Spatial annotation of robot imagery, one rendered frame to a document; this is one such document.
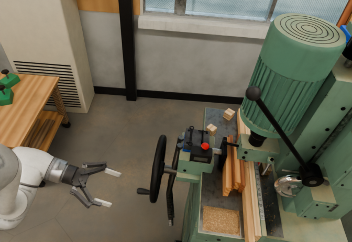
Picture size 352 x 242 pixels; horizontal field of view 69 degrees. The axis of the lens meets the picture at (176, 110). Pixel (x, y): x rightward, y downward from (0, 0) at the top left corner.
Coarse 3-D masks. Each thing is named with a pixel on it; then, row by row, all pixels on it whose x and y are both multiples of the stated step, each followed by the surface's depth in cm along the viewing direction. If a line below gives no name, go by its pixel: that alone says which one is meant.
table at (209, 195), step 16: (208, 112) 124; (224, 128) 118; (176, 176) 102; (192, 176) 102; (208, 176) 100; (208, 192) 95; (240, 208) 91; (240, 224) 87; (208, 240) 88; (224, 240) 87; (240, 240) 85
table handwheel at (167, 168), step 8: (160, 136) 108; (160, 144) 102; (160, 152) 99; (160, 160) 98; (152, 168) 97; (160, 168) 108; (168, 168) 109; (152, 176) 97; (160, 176) 121; (152, 184) 97; (152, 192) 98; (152, 200) 101
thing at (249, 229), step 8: (240, 120) 116; (240, 128) 113; (248, 176) 96; (248, 184) 94; (248, 192) 92; (248, 200) 90; (248, 208) 87; (248, 216) 85; (248, 224) 84; (248, 232) 82; (248, 240) 80
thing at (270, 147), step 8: (240, 136) 93; (248, 136) 93; (240, 144) 91; (248, 144) 90; (264, 144) 91; (272, 144) 91; (240, 152) 91; (248, 152) 90; (256, 152) 90; (264, 152) 89; (272, 152) 89; (280, 152) 89; (248, 160) 94; (256, 160) 93; (264, 160) 93
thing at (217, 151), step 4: (220, 148) 106; (224, 148) 98; (216, 152) 101; (220, 152) 101; (224, 152) 96; (220, 156) 103; (224, 156) 96; (220, 160) 101; (224, 160) 98; (220, 164) 100
